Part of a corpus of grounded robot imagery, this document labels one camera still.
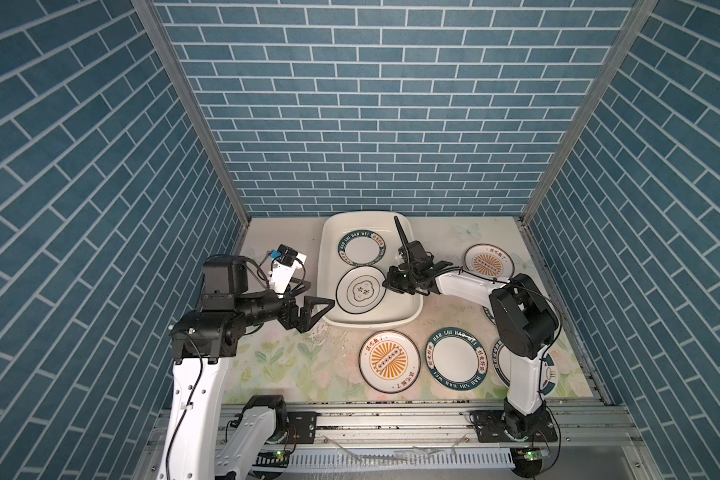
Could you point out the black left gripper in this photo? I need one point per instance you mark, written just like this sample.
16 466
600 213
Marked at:
302 322

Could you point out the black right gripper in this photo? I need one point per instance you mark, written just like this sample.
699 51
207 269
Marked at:
389 280

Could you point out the white plate green flower outline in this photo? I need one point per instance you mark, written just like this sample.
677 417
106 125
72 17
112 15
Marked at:
360 290

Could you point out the green rim plate back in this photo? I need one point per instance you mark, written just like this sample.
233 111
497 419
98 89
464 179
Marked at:
361 247

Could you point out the green rim plate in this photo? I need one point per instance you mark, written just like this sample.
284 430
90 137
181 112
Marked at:
489 315
361 247
502 363
456 359

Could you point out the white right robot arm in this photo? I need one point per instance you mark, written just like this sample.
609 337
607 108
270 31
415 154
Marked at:
525 321

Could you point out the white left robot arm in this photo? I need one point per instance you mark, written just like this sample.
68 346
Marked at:
236 296

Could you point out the white plastic bin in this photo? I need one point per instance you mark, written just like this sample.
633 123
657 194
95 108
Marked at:
396 309

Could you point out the orange sunburst plate back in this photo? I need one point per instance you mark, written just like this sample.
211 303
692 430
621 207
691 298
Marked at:
489 260

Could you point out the orange sunburst plate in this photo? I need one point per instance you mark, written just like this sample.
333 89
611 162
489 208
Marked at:
489 260
389 362

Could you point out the green rim plate front centre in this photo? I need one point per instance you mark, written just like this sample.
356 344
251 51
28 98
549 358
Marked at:
456 359

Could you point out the orange sunburst plate front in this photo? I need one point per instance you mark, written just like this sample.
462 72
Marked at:
389 362

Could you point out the green rim plate front right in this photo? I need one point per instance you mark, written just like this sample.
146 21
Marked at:
502 363

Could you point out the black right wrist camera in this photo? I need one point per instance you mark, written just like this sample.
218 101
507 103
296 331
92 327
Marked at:
413 252

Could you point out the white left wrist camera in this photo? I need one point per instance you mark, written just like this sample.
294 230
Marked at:
285 263

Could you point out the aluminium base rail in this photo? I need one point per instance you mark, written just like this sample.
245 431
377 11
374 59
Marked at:
584 439

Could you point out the aluminium corner frame left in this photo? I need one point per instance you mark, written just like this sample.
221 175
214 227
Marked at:
149 17

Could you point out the aluminium corner frame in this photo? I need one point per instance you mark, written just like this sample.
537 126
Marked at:
149 17
627 35

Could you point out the aluminium corner frame right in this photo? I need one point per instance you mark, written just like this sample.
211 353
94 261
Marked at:
627 35

